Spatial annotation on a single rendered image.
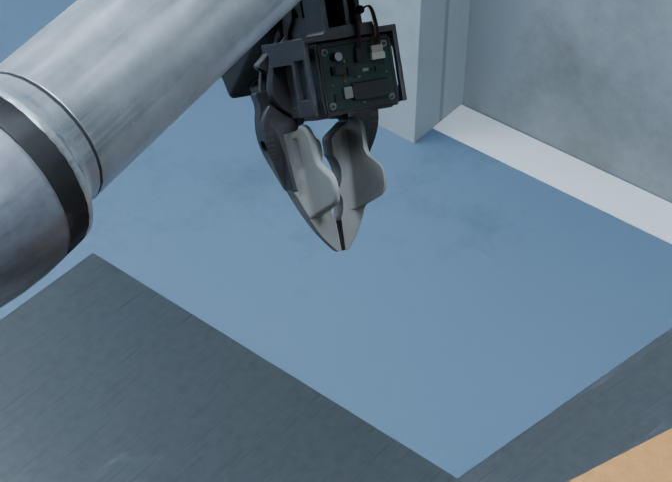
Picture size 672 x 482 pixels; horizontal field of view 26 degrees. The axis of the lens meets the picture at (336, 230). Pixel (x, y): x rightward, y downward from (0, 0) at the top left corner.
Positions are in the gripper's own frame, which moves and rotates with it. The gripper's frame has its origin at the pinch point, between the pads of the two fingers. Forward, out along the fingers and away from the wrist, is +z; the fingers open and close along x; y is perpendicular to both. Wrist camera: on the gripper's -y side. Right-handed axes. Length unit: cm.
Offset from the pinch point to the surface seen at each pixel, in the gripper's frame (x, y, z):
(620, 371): 33.2, -14.0, 20.1
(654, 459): 7.9, 22.7, 14.9
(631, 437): 29.5, -8.8, 24.5
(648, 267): 118, -117, 34
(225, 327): 44, -141, 31
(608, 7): 119, -121, -13
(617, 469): 5.5, 22.2, 14.9
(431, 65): 100, -152, -8
